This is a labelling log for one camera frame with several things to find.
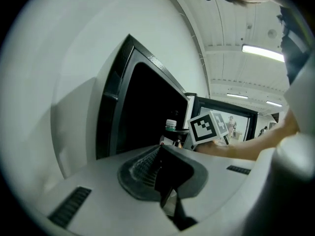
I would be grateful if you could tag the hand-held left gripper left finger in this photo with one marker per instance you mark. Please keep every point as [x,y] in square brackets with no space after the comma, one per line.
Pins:
[98,195]

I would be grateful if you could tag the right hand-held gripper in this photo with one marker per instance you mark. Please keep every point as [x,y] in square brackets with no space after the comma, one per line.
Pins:
[205,130]

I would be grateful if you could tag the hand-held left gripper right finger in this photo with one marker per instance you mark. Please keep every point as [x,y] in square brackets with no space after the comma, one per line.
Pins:
[221,181]

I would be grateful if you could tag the bottle with green cap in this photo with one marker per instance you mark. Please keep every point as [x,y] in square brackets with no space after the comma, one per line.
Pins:
[171,124]

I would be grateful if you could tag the person's right forearm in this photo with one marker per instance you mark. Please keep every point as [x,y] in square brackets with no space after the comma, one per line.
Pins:
[258,141]

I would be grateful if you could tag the black cabinet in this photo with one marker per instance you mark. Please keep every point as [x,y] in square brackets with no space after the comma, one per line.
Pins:
[147,102]

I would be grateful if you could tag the long ceiling light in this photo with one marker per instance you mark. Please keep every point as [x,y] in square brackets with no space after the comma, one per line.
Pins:
[263,52]
[273,103]
[236,96]

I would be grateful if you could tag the person's black shirt torso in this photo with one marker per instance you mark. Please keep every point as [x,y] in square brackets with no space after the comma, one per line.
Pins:
[294,45]

